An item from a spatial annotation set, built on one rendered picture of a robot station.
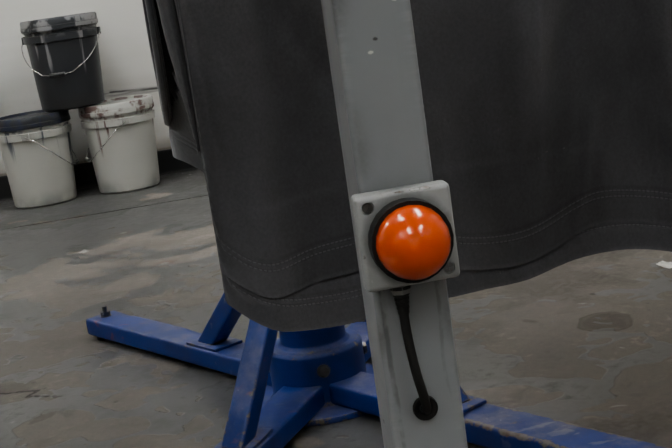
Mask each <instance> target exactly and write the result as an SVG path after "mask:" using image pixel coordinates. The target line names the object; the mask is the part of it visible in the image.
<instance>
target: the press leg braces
mask: <svg viewBox="0 0 672 448"><path fill-rule="evenodd" d="M240 316H241V313H239V312H238V311H237V310H235V309H234V308H232V307H231V306H229V305H228V304H227V302H226V300H225V294H224V293H223V295H222V297H221V299H220V300H219V302H218V304H217V306H216V308H215V310H214V312H213V313H212V315H211V317H210V319H209V321H208V323H207V325H206V326H205V328H204V330H203V332H202V334H201V336H200V338H197V339H194V340H191V341H189V342H186V344H187V345H190V346H193V347H197V348H201V349H205V350H209V351H212V352H218V351H220V350H223V349H226V348H229V347H231V346H234V345H237V344H240V343H242V340H240V339H236V338H232V337H229V335H230V333H231V332H232V330H233V328H234V326H235V325H236V323H237V321H238V319H239V317H240ZM277 332H278V331H277V330H272V329H270V328H267V327H265V326H262V325H260V324H258V323H256V322H255V321H253V320H251V319H250V320H249V325H248V329H247V334H246V338H245V343H244V347H243V351H242V356H241V360H240V365H239V369H238V374H237V378H236V382H235V387H234V391H233V396H232V400H231V405H230V409H229V413H228V418H227V422H226V427H225V431H224V436H223V440H222V441H221V442H219V443H218V444H217V445H216V446H215V447H214V448H257V447H258V446H259V445H260V444H261V443H262V442H263V441H264V440H265V439H266V438H267V437H268V436H269V435H270V434H271V433H272V432H273V429H272V428H257V427H258V423H259V418H260V413H261V408H262V404H263V399H264V394H265V389H266V385H267V380H268V375H269V370H270V366H271V361H272V356H273V351H274V347H275V342H276V337H277ZM460 391H461V398H462V406H463V413H465V412H468V411H470V410H472V409H474V408H476V407H478V406H481V405H483V404H485V403H487V401H486V399H482V398H478V397H474V396H469V395H467V394H466V393H465V392H464V391H463V389H462V388H461V387H460Z"/></svg>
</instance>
